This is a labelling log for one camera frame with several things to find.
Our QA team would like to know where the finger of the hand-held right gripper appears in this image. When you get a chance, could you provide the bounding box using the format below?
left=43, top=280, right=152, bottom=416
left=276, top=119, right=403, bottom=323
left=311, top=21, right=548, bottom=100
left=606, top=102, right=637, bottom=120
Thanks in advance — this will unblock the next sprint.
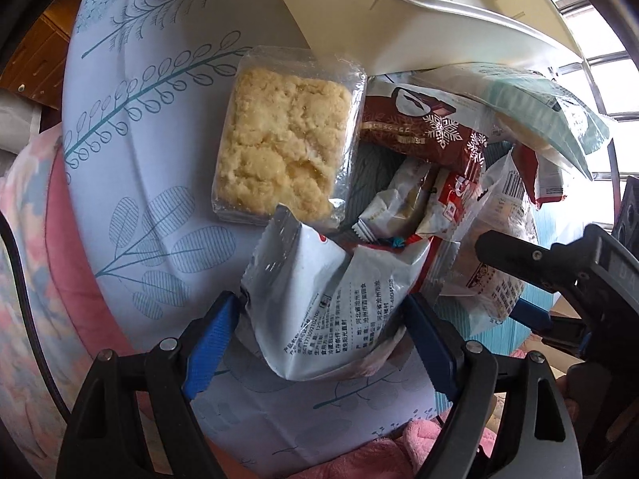
left=474, top=230, right=596, bottom=293
left=508, top=299, right=592, bottom=357

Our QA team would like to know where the leaf-print tablecloth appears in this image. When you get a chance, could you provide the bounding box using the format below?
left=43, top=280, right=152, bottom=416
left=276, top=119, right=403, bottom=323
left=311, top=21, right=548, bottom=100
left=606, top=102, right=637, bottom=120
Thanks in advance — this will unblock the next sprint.
left=60, top=0, right=565, bottom=465

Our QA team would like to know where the small white biscuit packet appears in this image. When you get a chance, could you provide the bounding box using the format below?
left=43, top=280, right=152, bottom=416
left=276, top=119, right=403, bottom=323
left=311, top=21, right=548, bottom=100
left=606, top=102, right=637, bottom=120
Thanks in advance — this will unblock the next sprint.
left=352, top=157, right=437, bottom=245

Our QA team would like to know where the red and white snack packet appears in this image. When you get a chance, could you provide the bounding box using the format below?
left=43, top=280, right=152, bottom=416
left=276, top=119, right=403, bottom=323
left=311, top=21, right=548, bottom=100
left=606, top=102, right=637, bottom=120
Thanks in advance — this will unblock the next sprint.
left=414, top=167, right=492, bottom=240

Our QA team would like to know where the pink fluffy cloth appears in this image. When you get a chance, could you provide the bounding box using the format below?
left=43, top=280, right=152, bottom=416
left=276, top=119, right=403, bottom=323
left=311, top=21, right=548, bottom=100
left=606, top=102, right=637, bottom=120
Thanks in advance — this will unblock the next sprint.
left=294, top=412, right=480, bottom=479

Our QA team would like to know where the clear barcode bread packet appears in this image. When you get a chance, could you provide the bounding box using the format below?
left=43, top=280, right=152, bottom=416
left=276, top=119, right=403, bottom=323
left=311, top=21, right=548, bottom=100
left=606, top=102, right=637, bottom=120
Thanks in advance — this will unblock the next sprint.
left=424, top=150, right=540, bottom=335

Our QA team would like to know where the teal and white snack packet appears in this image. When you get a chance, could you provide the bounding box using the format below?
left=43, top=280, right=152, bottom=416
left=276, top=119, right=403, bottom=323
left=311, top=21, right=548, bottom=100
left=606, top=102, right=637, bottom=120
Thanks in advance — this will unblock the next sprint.
left=414, top=62, right=612, bottom=180

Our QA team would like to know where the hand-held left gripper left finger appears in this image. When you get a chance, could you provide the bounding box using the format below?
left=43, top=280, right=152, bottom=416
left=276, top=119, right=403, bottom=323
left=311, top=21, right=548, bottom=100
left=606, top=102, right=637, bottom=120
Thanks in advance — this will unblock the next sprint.
left=60, top=289, right=245, bottom=479

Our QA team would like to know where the window with metal grille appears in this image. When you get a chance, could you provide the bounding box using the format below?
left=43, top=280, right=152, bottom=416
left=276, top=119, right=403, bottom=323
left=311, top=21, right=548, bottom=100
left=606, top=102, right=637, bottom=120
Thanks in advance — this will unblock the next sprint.
left=544, top=0, right=639, bottom=180

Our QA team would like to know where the black cable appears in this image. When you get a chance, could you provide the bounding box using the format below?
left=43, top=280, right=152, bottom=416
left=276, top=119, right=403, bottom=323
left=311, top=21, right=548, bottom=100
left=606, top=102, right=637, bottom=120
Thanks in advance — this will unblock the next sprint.
left=0, top=212, right=71, bottom=420

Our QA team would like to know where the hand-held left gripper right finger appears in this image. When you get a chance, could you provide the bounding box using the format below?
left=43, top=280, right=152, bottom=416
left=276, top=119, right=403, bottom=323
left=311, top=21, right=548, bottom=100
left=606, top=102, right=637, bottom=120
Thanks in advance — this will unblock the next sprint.
left=402, top=293, right=582, bottom=479

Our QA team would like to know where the brown snowflake snack packet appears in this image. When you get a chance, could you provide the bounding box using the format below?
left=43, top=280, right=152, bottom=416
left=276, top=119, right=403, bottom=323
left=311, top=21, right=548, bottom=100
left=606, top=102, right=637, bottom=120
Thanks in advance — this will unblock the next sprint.
left=358, top=76, right=489, bottom=180

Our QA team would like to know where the silver printed snack packet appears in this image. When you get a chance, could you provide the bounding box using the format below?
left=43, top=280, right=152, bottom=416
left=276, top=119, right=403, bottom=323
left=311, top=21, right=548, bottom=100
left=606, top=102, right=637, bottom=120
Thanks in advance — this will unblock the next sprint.
left=240, top=204, right=434, bottom=382

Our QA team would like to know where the white plastic bin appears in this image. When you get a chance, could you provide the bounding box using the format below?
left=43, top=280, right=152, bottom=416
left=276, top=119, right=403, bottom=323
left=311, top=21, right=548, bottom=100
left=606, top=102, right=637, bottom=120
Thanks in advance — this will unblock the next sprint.
left=257, top=0, right=587, bottom=75

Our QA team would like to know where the pastel patterned blanket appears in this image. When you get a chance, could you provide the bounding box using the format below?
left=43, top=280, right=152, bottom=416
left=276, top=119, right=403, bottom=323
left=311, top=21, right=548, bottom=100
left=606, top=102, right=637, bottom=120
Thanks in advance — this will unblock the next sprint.
left=0, top=125, right=200, bottom=479

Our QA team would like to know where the clear-wrapped crumbly cake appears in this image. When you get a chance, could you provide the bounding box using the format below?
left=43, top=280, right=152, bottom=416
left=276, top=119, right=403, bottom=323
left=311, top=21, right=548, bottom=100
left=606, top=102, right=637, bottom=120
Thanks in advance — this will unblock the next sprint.
left=210, top=45, right=369, bottom=225

